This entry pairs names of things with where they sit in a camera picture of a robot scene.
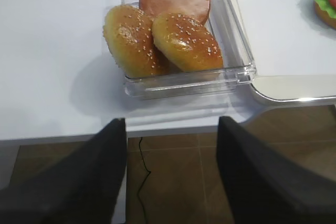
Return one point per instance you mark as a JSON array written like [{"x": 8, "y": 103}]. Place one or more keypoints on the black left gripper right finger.
[{"x": 263, "y": 186}]

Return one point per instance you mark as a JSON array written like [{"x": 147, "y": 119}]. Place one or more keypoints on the sesame bun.
[
  {"x": 186, "y": 43},
  {"x": 127, "y": 32}
]

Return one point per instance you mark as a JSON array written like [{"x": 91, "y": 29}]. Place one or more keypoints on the white serving tray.
[{"x": 293, "y": 50}]

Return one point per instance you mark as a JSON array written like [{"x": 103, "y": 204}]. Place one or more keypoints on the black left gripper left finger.
[{"x": 81, "y": 188}]

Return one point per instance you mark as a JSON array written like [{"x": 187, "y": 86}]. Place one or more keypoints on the right sesame top bun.
[{"x": 186, "y": 43}]

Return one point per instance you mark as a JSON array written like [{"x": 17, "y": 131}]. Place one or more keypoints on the left sesame top bun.
[{"x": 127, "y": 32}]

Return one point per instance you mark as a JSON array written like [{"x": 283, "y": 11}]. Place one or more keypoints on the bottom bun on tray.
[{"x": 324, "y": 16}]

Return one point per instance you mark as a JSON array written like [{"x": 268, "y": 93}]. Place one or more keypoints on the clear bun container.
[{"x": 226, "y": 25}]

